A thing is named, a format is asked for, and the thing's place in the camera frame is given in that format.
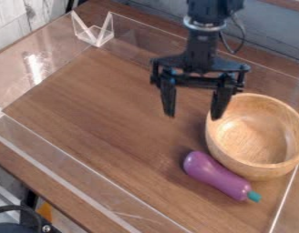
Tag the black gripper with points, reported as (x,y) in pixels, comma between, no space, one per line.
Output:
(200,68)

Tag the black clamp with cable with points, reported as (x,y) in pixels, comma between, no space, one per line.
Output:
(33,222)

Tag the clear acrylic front wall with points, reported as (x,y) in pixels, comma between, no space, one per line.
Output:
(83,193)

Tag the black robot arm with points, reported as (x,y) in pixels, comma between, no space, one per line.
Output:
(208,15)

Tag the clear acrylic corner bracket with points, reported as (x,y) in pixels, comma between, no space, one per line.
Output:
(95,35)

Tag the brown wooden bowl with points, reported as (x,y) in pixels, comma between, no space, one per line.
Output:
(255,139)

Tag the purple toy eggplant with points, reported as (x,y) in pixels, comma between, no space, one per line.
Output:
(205,169)

